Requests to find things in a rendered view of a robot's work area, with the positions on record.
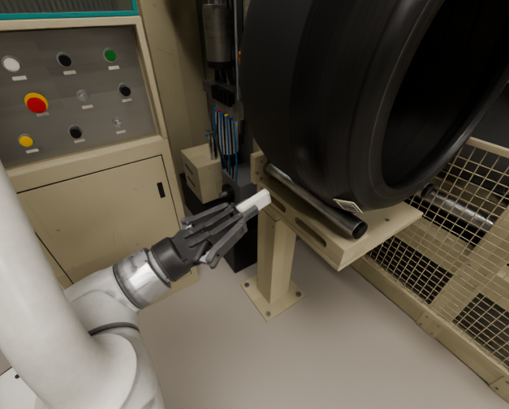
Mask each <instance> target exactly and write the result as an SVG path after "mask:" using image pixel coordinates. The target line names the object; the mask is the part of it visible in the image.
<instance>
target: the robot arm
mask: <svg viewBox="0 0 509 409"><path fill-rule="evenodd" d="M269 203H271V199H270V193H269V192H268V191H267V190H266V189H263V190H262V191H260V192H258V193H257V194H256V195H254V196H252V197H251V198H247V199H245V200H243V201H241V202H239V203H238V204H237V205H235V204H234V203H230V204H228V203H227V202H225V203H223V204H220V205H218V206H215V207H213V208H211V209H208V210H205V211H204V212H202V213H198V214H197V215H194V216H192V217H184V218H182V219H181V220H180V221H181V223H182V228H181V230H179V231H178V232H177V233H176V235H175V236H174V237H172V238H169V237H165V238H164V239H162V240H161V241H159V242H157V243H155V244H154V245H153V246H151V248H150V250H149V249H148V248H140V249H139V250H137V251H135V252H133V253H132V254H131V255H129V256H127V257H126V258H124V259H122V260H120V261H118V262H117V263H116V264H115V265H112V266H111V267H109V268H106V269H103V270H99V271H97V272H95V273H92V274H90V275H88V276H87V277H85V278H83V279H81V280H79V281H78V282H76V283H75V284H73V285H72V286H69V287H68V288H67V289H66V290H64V291H63V290H62V288H61V286H60V284H59V282H58V279H57V278H56V276H55V274H54V271H53V270H52V267H51V265H50V263H49V261H48V259H47V257H46V255H45V253H44V250H43V248H42V246H41V244H40V242H39V240H38V238H37V235H36V233H35V231H34V229H33V228H32V225H31V223H30V221H29V219H28V216H27V214H26V213H25V211H24V208H23V206H22V204H21V202H20V200H19V197H18V196H17V194H16V192H15V189H14V187H13V185H12V183H11V181H10V179H9V177H8V175H7V173H6V170H5V168H4V166H3V164H2V162H1V160H0V350H1V351H2V353H3V354H4V356H5V357H6V359H7V360H8V362H9V363H10V365H11V367H12V368H13V369H14V370H15V371H16V373H17V374H18V375H19V377H20V378H21V379H22V380H23V381H24V383H25V384H26V385H27V386H28V387H29V388H30V389H31V390H32V391H33V393H34V394H35V395H36V396H37V397H36V401H35V406H34V409H166V408H165V403H164V399H163V396H162V390H161V386H160V384H159V380H158V377H157V373H156V370H155V367H154V365H153V361H152V359H151V356H150V354H149V350H148V348H147V347H146V345H145V344H144V342H143V339H142V337H141V335H140V329H139V314H138V312H139V311H141V310H142V309H143V308H145V307H148V306H149V305H150V304H151V303H152V302H153V301H155V300H156V299H158V298H159V297H161V296H162V295H164V294H165V293H166V292H168V291H169V290H170V289H171V283H170V282H176V281H177V280H179V279H180V278H181V277H182V276H184V275H185V274H187V273H189V271H190V268H192V267H194V266H198V265H200V264H204V265H208V266H209V267H210V268H211V269H215V268H216V267H217V265H218V262H219V261H220V259H221V258H222V257H223V256H224V255H225V254H226V253H227V252H228V251H229V250H230V249H231V248H232V247H233V246H234V245H235V244H236V243H237V242H238V241H239V240H240V239H241V238H242V236H243V235H244V234H245V233H246V232H247V231H248V228H247V224H246V221H247V220H249V219H250V218H252V217H254V216H255V215H257V214H258V213H259V210H260V209H262V208H264V207H265V206H266V205H268V204H269ZM203 232H204V233H203ZM209 250H210V251H209Z"/></svg>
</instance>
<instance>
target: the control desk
mask: <svg viewBox="0 0 509 409"><path fill-rule="evenodd" d="M0 160H1V162H2V164H3V166H4V168H5V170H6V173H7V175H8V177H9V179H10V181H11V183H12V185H13V187H14V189H15V192H16V194H17V196H18V197H19V200H20V202H21V204H22V206H23V208H24V211H25V213H26V214H27V216H28V219H29V221H30V223H31V225H32V228H33V229H34V231H35V233H36V235H37V238H38V240H39V242H40V244H41V246H42V248H43V250H44V253H45V255H46V257H47V259H48V261H49V263H50V265H51V267H52V270H53V271H54V274H55V276H56V278H57V279H58V282H59V283H60V284H61V286H62V287H63V288H64V290H66V289H67V288H68V287H69V286H72V285H73V284H75V283H76V282H78V281H79V280H81V279H83V278H85V277H87V276H88V275H90V274H92V273H95V272H97V271H99V270H103V269H106V268H109V267H111V266H112V265H115V264H116V263H117V262H118V261H120V260H122V259H124V258H126V257H127V256H129V255H131V254H132V253H133V252H135V251H137V250H139V249H140V248H148V249H149V250H150V248H151V246H153V245H154V244H155V243H157V242H159V241H161V240H162V239H164V238H165V237H169V238H172V237H174V236H175V235H176V233H177V232H178V231H179V230H181V228H182V223H181V221H180V220H181V219H182V218H184V217H185V215H184V211H183V204H182V201H181V196H180V193H179V186H178V182H177V178H176V174H175V168H174V164H173V160H172V156H171V152H170V146H169V142H168V139H167V134H166V127H165V123H164V119H163V115H162V108H161V105H160V101H159V97H158V93H157V86H156V83H155V79H154V75H153V68H152V64H151V61H150V57H149V50H148V46H147V42H146V39H145V32H144V28H143V24H142V20H141V17H140V16H138V15H128V16H102V17H77V18H51V19H0ZM198 281H199V277H198V272H197V269H196V266H194V267H192V268H190V271H189V273H187V274H185V275H184V276H182V277H181V278H180V279H179V280H177V281H176V282H170V283H171V289H170V290H169V291H168V292H166V293H165V294H164V295H162V296H161V297H159V298H158V299H156V300H155V301H153V302H152V303H151V304H150V305H152V304H154V303H156V302H157V301H159V300H161V299H164V298H166V297H167V296H169V295H172V294H174V293H175V292H177V291H180V290H182V289H183V288H185V287H187V286H190V285H192V284H193V283H195V282H198ZM150 305H149V306H150Z"/></svg>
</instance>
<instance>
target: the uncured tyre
mask: <svg viewBox="0 0 509 409"><path fill-rule="evenodd" d="M239 77H240V90H241V97H242V102H243V107H244V113H245V117H246V119H247V122H248V126H249V129H250V131H251V133H252V136H253V138H254V139H255V141H256V142H257V144H258V146H259V147H260V149H261V151H262V152H263V153H264V154H265V156H266V157H267V158H268V160H269V161H270V162H271V163H272V164H273V165H274V166H276V167H277V168H278V169H280V170H281V171H282V172H283V173H285V174H287V175H288V176H290V177H291V178H292V179H294V180H295V181H296V182H297V183H299V184H301V185H302V186H303V187H305V188H307V189H308V190H309V191H311V192H312V193H313V194H315V195H316V196H318V197H319V198H321V199H322V200H324V201H325V202H326V203H327V204H329V205H332V206H334V207H337V208H340V209H342V208H341V207H340V206H339V205H338V204H337V203H336V202H335V201H334V199H336V200H345V201H350V202H354V203H355V204H356V205H357V207H358V208H359V209H360V210H361V211H362V212H366V211H371V210H375V209H384V208H388V207H391V206H394V205H396V204H399V203H401V202H402V201H404V200H406V199H407V198H409V197H410V196H412V195H414V194H415V193H417V192H418V191H419V190H420V189H422V188H423V187H424V186H425V185H426V184H427V183H428V182H430V181H431V180H432V179H433V178H434V177H435V176H436V175H437V174H438V173H439V172H440V171H441V170H442V169H443V168H444V167H445V166H446V165H447V164H448V163H449V162H450V160H451V159H452V158H453V157H454V156H455V155H456V154H457V153H458V152H459V151H460V150H461V148H462V147H463V146H464V144H465V143H466V142H467V141H468V139H469V138H470V137H471V135H472V134H473V132H474V131H475V130H476V129H477V128H478V126H479V125H480V124H481V122H482V120H483V119H484V118H485V116H486V115H487V114H488V112H489V111H490V109H491V108H492V106H493V105H494V103H495V102H496V101H497V99H498V97H499V95H500V94H501V92H502V91H503V89H504V88H505V86H506V85H507V82H508V81H509V0H250V3H249V5H248V11H247V14H246V19H245V23H244V31H243V36H242V43H241V51H240V65H239Z"/></svg>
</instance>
